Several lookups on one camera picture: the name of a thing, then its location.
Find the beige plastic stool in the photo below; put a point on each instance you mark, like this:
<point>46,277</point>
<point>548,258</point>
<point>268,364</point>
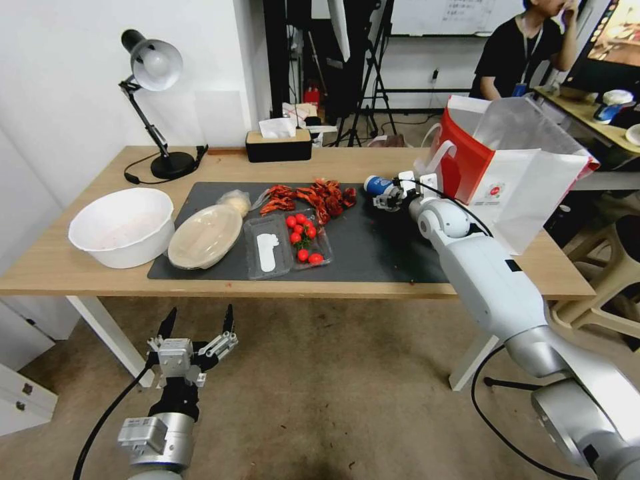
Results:
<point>605,280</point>

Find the blue white paper cup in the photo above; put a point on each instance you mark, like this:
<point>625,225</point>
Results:
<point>376,185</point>

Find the white drawer cabinet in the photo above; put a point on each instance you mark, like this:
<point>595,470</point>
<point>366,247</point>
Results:
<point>22,380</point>

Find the white plastic bowl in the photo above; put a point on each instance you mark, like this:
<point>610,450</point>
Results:
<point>122,225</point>

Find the red crayfish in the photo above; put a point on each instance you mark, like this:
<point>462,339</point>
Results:
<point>347,198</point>
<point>310,196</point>
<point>328,188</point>
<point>284,191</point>
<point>323,213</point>
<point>277,205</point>

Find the whiteboard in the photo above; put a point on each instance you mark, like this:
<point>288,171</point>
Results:
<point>440,15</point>

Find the white tissue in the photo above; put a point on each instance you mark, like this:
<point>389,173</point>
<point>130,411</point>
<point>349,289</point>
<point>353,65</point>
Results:
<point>276,128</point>

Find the dark grey table mat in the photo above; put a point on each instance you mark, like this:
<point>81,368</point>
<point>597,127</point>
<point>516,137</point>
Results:
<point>380,240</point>

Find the computer monitor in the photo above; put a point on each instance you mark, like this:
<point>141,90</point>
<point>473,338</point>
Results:
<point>607,45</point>

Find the black white desk lamp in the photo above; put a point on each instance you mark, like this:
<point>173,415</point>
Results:
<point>155,65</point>

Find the black stand foot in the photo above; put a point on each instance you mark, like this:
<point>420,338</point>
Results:
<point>507,383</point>

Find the person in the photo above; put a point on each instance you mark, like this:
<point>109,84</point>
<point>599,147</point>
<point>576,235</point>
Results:
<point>520,55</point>

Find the clear disposable takeout box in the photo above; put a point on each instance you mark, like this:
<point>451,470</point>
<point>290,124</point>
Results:
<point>267,250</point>

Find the blue white mug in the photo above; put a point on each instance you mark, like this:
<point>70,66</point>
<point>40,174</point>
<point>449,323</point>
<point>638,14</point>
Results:
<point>612,107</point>

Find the white plate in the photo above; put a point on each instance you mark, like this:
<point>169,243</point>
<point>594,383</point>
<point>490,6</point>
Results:
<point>634,135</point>

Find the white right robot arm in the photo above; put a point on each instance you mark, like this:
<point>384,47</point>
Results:
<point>500,280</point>

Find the black wooden tissue box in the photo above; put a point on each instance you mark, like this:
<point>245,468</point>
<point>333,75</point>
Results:
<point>278,147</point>

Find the brown oval lidded container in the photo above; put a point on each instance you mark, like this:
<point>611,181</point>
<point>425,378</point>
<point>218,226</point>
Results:
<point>202,239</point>

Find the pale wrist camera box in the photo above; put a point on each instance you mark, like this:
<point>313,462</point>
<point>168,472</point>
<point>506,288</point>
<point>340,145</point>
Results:
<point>406,176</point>
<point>175,360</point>

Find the red white delivery bag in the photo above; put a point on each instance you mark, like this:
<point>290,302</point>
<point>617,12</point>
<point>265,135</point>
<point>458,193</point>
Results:
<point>520,175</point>

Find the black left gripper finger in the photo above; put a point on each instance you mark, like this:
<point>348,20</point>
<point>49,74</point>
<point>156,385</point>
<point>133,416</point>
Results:
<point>222,344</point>
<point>169,327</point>

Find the clear bag with bun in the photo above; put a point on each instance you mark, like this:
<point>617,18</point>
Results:
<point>236,202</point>

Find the white table leg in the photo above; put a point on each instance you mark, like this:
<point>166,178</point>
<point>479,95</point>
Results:
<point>472,362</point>
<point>107,335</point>

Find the red fire extinguisher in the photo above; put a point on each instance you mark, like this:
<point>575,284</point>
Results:
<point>312,95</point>

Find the black tripod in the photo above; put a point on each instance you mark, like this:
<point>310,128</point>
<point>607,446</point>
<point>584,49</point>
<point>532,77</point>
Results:
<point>370,90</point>

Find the white box with red marks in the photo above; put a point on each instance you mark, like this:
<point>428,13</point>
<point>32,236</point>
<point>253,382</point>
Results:
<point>300,112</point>

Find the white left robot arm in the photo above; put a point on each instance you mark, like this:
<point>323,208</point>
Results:
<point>160,440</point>

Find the wooden desk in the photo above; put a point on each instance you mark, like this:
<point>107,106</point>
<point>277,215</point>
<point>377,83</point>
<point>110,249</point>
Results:
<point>580,112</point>

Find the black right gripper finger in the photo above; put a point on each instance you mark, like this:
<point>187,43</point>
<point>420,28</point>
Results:
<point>398,183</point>
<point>385,202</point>

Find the white photo umbrella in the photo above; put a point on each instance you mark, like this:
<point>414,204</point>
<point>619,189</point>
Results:
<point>340,30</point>

